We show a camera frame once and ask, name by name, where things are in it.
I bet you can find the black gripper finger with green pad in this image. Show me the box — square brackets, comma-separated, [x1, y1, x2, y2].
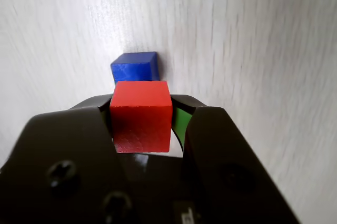
[171, 93, 304, 224]

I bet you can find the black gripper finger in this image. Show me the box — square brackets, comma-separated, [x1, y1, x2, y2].
[0, 93, 139, 224]

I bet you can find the red wooden cube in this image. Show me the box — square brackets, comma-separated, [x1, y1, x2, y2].
[108, 80, 173, 154]

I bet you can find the blue wooden cube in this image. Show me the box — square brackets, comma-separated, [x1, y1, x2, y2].
[110, 51, 161, 83]

